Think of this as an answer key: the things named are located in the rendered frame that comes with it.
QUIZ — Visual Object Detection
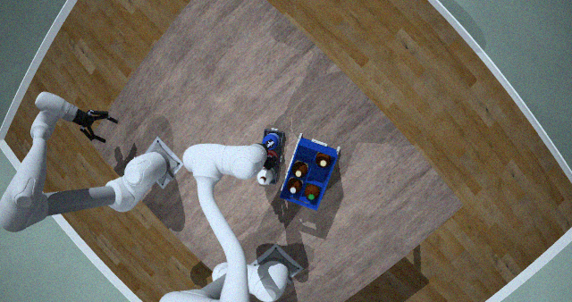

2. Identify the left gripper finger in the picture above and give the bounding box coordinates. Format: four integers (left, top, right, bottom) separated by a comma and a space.
80, 123, 105, 143
88, 110, 118, 124

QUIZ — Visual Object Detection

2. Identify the brown bottle with cream cap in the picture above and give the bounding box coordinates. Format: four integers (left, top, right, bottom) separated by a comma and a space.
292, 160, 308, 178

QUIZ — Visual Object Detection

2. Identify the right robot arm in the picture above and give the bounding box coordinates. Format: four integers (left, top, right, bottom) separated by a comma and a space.
159, 144, 298, 302

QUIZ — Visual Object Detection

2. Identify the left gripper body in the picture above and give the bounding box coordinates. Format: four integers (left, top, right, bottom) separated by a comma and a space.
73, 109, 93, 127

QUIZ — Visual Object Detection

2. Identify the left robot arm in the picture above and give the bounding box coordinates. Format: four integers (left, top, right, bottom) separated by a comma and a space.
0, 92, 178, 232

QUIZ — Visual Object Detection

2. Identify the brown bottle with white cap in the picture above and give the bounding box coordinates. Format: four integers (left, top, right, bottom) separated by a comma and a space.
287, 177, 303, 194
315, 152, 332, 168

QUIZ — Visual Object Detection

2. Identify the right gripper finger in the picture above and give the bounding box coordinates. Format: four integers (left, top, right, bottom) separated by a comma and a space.
263, 139, 275, 148

